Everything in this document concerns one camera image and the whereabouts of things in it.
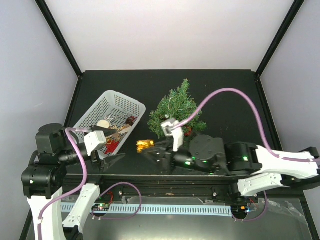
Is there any gold gift box ornament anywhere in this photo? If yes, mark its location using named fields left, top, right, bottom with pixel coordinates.
left=136, top=139, right=155, bottom=153

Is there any red gift box ornament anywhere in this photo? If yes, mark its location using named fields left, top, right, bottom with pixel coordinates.
left=184, top=126, right=193, bottom=137

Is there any white perforated plastic basket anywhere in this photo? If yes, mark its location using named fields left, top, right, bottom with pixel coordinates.
left=74, top=90, right=146, bottom=158

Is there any white bead light string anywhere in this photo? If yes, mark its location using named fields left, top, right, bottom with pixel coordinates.
left=163, top=98, right=173, bottom=120

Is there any small green christmas tree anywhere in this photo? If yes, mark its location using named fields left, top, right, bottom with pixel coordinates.
left=147, top=79, right=198, bottom=139

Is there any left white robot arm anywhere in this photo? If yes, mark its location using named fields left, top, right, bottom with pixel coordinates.
left=21, top=123, right=119, bottom=240

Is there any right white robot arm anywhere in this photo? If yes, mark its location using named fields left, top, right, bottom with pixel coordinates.
left=136, top=134, right=320, bottom=202

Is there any silver star tree topper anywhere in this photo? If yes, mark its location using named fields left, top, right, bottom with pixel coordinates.
left=104, top=115, right=115, bottom=123

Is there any burlap bow ornament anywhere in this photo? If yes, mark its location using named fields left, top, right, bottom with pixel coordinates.
left=117, top=124, right=132, bottom=135

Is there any dark pine cone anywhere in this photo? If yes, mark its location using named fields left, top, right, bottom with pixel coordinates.
left=125, top=116, right=136, bottom=126

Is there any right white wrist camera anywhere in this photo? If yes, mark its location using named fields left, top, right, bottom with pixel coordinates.
left=160, top=118, right=184, bottom=152

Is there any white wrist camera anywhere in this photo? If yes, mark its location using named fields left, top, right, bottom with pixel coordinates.
left=160, top=118, right=184, bottom=152
left=84, top=130, right=107, bottom=156

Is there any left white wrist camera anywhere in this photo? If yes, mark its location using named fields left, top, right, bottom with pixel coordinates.
left=84, top=130, right=107, bottom=156

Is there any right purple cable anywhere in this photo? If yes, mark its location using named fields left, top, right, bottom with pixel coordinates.
left=172, top=87, right=320, bottom=163

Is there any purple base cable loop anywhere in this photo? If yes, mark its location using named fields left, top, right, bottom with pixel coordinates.
left=89, top=181, right=142, bottom=221

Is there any white slotted cable duct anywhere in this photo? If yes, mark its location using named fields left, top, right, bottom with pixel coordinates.
left=61, top=202, right=233, bottom=217

